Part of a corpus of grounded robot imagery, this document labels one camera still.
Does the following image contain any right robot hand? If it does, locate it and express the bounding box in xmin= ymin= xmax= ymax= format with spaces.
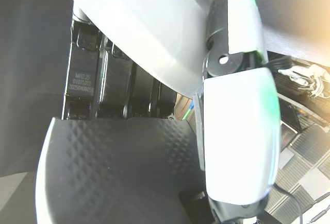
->
xmin=35 ymin=0 xmax=282 ymax=224

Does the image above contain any green cable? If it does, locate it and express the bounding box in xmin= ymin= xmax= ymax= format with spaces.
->
xmin=180 ymin=101 xmax=194 ymax=121

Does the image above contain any white plug with cables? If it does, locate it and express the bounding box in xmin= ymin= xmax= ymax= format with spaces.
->
xmin=277 ymin=63 xmax=330 ymax=98

